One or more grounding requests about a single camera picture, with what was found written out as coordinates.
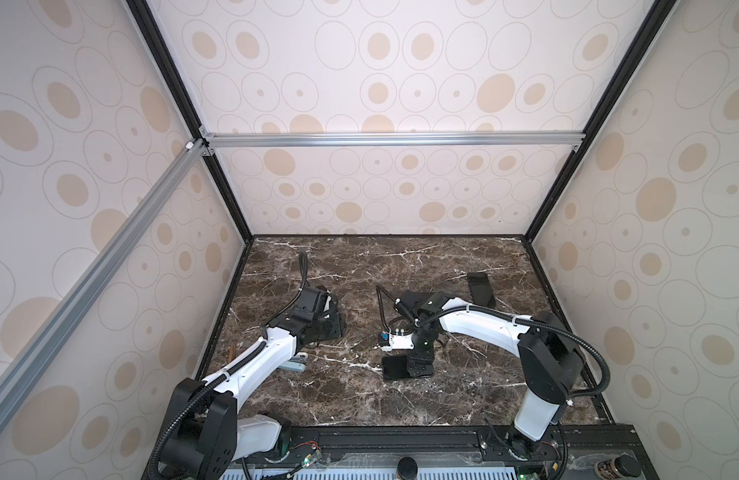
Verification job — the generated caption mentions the black phone with pink case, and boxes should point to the black phone with pink case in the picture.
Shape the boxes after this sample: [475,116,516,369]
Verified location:
[381,355,435,381]

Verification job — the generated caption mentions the silver-edged black phone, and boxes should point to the silver-edged black phone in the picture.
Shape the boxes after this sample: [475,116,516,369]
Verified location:
[467,272,497,309]

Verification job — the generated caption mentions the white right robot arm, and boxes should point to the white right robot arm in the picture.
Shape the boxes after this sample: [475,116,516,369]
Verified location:
[375,285,611,461]

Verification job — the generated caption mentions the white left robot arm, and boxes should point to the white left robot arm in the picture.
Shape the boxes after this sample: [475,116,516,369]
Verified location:
[145,252,346,479]

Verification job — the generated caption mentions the light blue stapler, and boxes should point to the light blue stapler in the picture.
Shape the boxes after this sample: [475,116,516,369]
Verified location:
[278,355,307,373]

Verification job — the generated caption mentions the black knob centre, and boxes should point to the black knob centre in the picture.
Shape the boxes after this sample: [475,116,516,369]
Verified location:
[395,456,419,480]

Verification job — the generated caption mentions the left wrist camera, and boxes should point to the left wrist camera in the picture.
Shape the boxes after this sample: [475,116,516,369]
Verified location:
[292,287,338,322]

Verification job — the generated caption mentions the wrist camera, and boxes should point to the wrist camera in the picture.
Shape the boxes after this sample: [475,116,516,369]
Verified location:
[379,329,415,352]
[292,287,338,322]

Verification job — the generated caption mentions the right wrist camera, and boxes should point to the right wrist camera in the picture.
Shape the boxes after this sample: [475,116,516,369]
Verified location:
[379,329,415,352]

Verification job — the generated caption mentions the silver aluminium rail back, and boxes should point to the silver aluminium rail back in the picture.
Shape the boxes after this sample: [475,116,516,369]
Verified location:
[206,130,585,148]

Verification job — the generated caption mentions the silver aluminium rail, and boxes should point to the silver aluminium rail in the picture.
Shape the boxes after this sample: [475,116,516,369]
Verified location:
[206,130,585,148]
[0,138,207,436]

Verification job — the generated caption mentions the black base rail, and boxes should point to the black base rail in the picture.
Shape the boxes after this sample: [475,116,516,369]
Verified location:
[224,423,661,480]

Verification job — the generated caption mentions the silver aluminium rail left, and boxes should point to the silver aluminium rail left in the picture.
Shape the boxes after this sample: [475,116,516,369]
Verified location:
[0,138,207,436]

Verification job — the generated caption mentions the black corner frame post left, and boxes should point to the black corner frame post left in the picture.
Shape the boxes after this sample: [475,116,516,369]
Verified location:
[126,0,253,243]

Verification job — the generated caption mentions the black corner frame post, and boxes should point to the black corner frame post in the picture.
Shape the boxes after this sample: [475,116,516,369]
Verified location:
[523,0,679,246]
[126,0,253,243]

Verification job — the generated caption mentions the black corner frame post right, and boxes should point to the black corner frame post right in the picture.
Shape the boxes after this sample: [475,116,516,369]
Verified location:
[523,0,679,246]

